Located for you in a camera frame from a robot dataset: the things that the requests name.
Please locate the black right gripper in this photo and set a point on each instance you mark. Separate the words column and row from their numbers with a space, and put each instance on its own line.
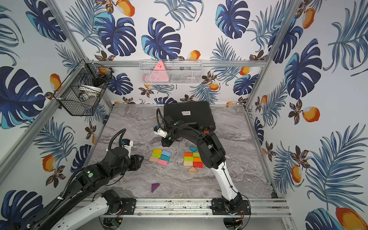
column 165, row 143

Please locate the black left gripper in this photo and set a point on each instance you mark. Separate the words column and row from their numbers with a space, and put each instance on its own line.
column 136, row 162

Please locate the light blue rectangular block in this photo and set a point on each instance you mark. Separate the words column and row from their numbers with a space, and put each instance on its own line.
column 166, row 153

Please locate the yellow square block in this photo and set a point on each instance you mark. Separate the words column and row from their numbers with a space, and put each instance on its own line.
column 158, row 151

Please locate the teal rectangular block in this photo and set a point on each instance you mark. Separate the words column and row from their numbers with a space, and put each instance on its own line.
column 165, row 158

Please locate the natural wood slanted block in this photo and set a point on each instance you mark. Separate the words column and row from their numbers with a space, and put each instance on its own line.
column 153, row 159

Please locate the orange rectangular block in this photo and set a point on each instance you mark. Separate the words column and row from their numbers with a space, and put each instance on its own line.
column 188, row 154

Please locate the natural wood rectangular block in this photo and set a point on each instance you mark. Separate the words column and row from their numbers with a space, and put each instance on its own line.
column 188, row 164

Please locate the lime green rectangular block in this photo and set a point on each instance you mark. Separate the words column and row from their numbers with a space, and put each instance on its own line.
column 197, row 154

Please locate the purple triangle block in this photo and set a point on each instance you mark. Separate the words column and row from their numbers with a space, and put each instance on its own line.
column 154, row 187

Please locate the orange square block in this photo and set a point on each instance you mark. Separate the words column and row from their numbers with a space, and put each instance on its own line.
column 197, row 159

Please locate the natural wood triangle block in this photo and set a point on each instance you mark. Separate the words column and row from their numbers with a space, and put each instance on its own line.
column 192, row 170

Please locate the red rectangular block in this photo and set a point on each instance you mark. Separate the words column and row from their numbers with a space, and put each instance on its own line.
column 198, row 165

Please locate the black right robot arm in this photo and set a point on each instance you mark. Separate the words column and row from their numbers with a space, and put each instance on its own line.
column 211, row 153

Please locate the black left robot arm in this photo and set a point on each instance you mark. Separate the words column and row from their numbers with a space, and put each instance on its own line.
column 83, row 183

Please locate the black plastic tool case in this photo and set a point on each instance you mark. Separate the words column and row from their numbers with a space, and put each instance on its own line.
column 197, row 115

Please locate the pink triangle card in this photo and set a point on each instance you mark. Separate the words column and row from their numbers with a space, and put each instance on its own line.
column 159, row 74

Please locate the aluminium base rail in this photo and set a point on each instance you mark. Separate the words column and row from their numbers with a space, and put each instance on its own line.
column 205, row 208

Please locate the black corner bracket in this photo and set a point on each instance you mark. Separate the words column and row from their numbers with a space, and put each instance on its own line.
column 106, row 118

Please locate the black wire basket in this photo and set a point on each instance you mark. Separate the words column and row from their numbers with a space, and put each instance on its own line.
column 83, row 89

